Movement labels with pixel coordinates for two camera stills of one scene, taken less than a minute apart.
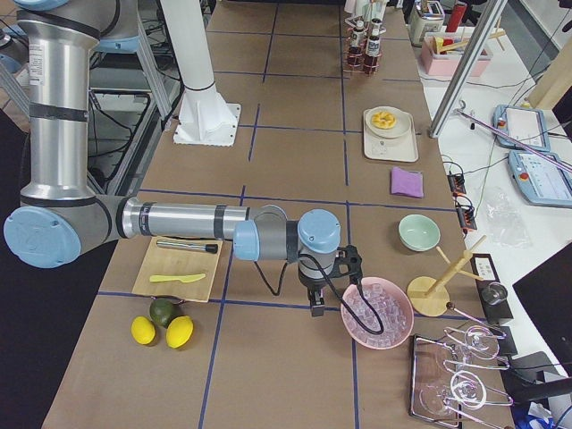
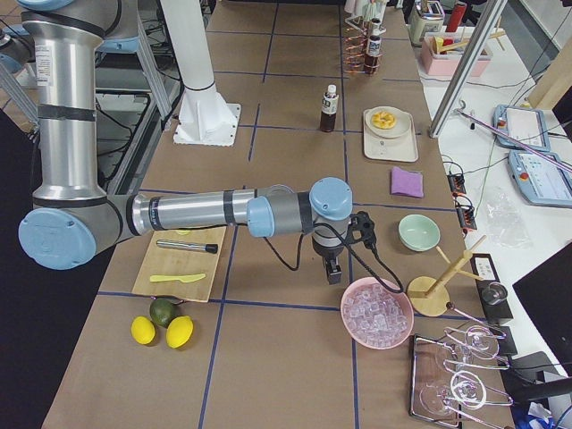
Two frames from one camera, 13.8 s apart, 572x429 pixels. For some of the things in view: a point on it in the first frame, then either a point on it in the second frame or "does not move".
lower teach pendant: (543, 178) does not move
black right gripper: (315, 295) → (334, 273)
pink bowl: (392, 305) does not move
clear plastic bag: (508, 228) does not move
